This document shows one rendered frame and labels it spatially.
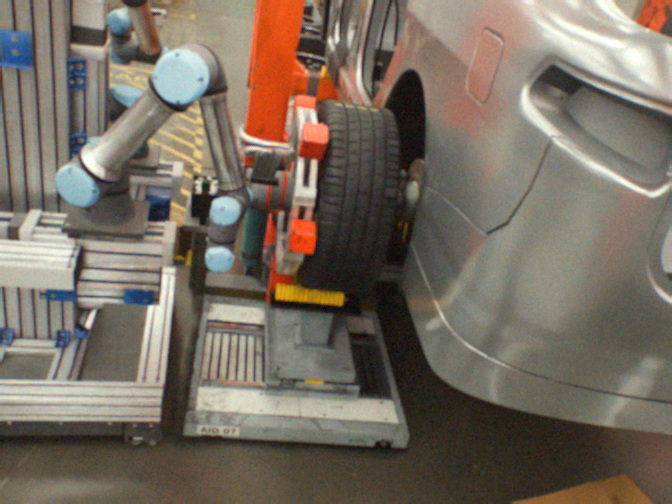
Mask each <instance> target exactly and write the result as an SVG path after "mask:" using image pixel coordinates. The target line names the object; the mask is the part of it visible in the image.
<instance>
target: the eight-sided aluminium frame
mask: <svg viewBox="0 0 672 504"><path fill-rule="evenodd" d="M305 122H307V123H315V124H318V121H317V117H316V111H315V109H308V108H302V107H298V108H297V110H295V115H294V119H293V122H292V126H291V129H290V132H289V134H288V139H287V144H289V141H292V137H293V131H294V124H297V127H298V157H297V170H296V182H294V188H293V196H292V208H291V212H289V218H288V230H287V232H286V231H283V220H284V212H283V211H279V216H278V228H277V234H275V246H277V268H275V270H277V273H279V274H288V276H293V274H296V271H297V269H298V268H299V266H300V265H301V264H302V263H303V260H304V257H305V253H299V252H290V251H289V246H288V234H289V228H290V227H289V225H290V223H291V220H298V213H299V208H300V206H305V212H304V217H303V221H310V218H311V213H312V208H314V207H315V199H316V192H317V189H316V178H317V164H318V159H310V163H309V177H308V188H304V187H302V180H303V168H304V158H303V157H299V146H300V140H299V138H300V137H301V133H302V127H303V125H304V123H305ZM289 167H290V161H289V158H285V171H287V172H289ZM283 246H285V247H284V251H283Z"/></svg>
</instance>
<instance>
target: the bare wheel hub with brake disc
mask: <svg viewBox="0 0 672 504"><path fill-rule="evenodd" d="M422 171H424V160H421V159H416V160H415V161H414V162H413V163H412V164H411V167H410V169H409V171H408V173H407V175H408V177H409V179H408V181H404V180H403V181H401V182H400V192H401V193H402V204H401V207H400V209H399V210H397V216H396V221H397V222H398V224H399V223H400V222H403V223H402V225H401V227H400V229H399V234H400V239H401V241H402V236H403V231H404V227H405V223H406V224H408V227H406V232H405V237H404V242H402V243H403V244H404V245H405V246H410V242H411V237H412V233H413V228H414V224H415V218H416V213H417V207H418V201H419V195H420V188H421V179H422Z"/></svg>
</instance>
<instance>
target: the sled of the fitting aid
mask: <svg viewBox="0 0 672 504"><path fill-rule="evenodd" d="M274 309H275V308H270V305H268V304H266V310H265V394H267V395H282V396H297V397H311V399H325V400H340V401H355V402H356V401H357V396H358V393H359V389H360V384H359V378H358V373H357V368H356V362H355V357H354V352H353V345H352V340H350V335H349V329H348V324H347V319H346V316H345V315H344V319H345V325H346V331H347V336H348V341H349V348H350V353H352V358H353V363H354V370H355V378H354V383H342V381H328V380H315V379H301V378H287V377H276V376H275V344H274Z"/></svg>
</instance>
